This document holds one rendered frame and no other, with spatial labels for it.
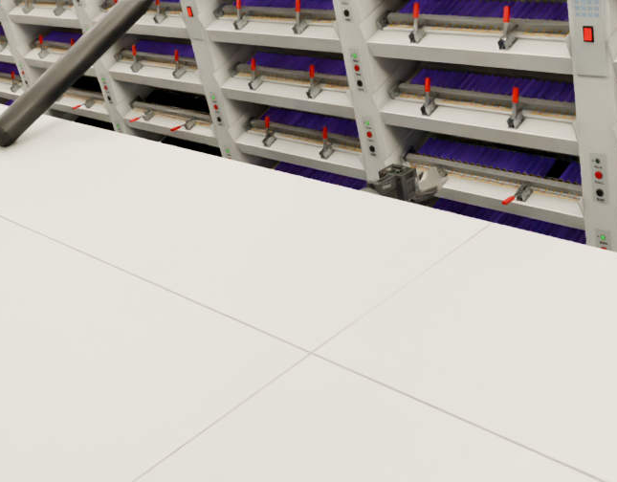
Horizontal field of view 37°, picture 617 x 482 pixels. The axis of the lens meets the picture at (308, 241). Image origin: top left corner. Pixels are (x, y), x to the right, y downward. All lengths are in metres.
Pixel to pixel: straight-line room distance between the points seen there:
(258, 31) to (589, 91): 1.09
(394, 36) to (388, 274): 1.93
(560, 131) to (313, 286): 1.71
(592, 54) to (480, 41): 0.32
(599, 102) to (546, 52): 0.16
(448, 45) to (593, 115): 0.40
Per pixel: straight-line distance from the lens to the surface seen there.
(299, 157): 2.82
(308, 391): 0.41
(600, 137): 2.09
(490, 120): 2.28
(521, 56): 2.13
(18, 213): 0.69
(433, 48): 2.28
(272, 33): 2.71
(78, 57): 0.87
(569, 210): 2.23
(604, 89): 2.04
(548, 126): 2.19
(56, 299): 0.55
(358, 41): 2.45
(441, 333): 0.43
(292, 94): 2.75
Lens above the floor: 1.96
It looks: 27 degrees down
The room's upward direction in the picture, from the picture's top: 13 degrees counter-clockwise
